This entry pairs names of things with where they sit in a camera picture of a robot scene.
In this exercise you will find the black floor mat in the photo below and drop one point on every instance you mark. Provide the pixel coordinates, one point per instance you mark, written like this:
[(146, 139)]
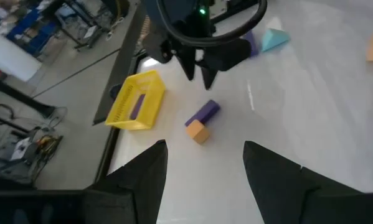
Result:
[(124, 62)]

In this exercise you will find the flat purple foam block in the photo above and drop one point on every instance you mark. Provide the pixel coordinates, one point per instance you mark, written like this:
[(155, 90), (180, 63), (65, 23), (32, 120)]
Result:
[(138, 106)]

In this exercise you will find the black table frame rail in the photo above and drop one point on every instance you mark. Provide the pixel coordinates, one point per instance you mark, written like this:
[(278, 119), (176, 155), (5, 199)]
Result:
[(108, 155)]

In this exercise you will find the black floor post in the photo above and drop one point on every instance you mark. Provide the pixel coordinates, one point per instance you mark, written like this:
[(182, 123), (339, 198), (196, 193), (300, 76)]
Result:
[(24, 99)]

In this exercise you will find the dark blue round object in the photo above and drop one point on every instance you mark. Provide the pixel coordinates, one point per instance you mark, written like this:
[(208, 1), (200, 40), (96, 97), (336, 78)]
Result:
[(115, 91)]

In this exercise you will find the white round pillar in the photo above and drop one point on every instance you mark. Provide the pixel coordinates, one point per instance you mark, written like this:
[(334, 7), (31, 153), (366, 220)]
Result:
[(8, 56)]

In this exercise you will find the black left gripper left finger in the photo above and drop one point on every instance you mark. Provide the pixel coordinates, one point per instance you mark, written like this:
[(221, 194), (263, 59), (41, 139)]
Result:
[(136, 193)]

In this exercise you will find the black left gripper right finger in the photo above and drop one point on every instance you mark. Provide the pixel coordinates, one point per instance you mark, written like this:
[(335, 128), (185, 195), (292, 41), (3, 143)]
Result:
[(282, 193)]

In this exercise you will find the orange foam cube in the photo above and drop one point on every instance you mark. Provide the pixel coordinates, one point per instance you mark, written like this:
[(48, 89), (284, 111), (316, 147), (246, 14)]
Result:
[(198, 132)]

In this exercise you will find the blue storage bins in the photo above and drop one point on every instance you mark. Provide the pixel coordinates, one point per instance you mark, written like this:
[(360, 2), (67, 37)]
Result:
[(30, 34)]

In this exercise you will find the black office desk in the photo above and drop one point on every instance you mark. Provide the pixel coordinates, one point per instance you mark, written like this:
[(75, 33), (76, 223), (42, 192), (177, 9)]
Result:
[(80, 34)]

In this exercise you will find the teal foam triangle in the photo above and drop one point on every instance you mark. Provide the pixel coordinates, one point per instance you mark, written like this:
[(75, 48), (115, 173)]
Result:
[(273, 40)]

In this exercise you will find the yellow plastic basket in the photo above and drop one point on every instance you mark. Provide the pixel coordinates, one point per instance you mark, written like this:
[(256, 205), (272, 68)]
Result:
[(153, 85)]

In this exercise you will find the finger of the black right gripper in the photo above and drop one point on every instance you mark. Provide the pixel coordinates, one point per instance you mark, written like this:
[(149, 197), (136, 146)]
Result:
[(209, 76), (188, 63)]

